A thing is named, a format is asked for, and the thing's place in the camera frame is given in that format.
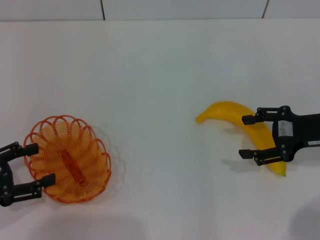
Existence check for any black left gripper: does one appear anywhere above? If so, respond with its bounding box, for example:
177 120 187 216
0 141 57 207

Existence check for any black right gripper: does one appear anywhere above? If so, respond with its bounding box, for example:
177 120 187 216
238 105 320 167

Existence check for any yellow banana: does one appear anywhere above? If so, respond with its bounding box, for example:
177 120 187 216
195 100 287 178

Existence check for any orange wire basket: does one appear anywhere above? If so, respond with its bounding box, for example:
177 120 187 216
23 114 112 205

